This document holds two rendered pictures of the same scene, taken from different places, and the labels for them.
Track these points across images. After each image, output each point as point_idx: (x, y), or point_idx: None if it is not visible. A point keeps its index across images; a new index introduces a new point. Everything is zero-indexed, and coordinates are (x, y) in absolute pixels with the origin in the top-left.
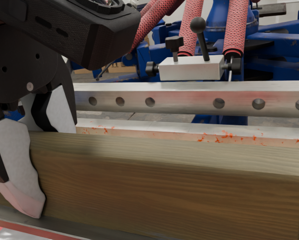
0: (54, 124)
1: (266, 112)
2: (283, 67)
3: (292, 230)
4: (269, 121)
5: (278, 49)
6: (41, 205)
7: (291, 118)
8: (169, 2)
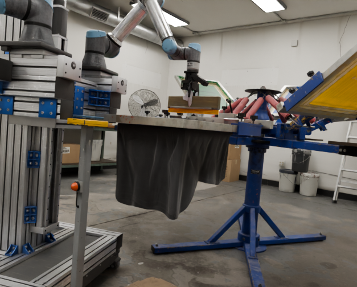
0: (195, 95)
1: None
2: (273, 138)
3: (217, 102)
4: (306, 221)
5: (272, 131)
6: (191, 103)
7: (324, 223)
8: (233, 105)
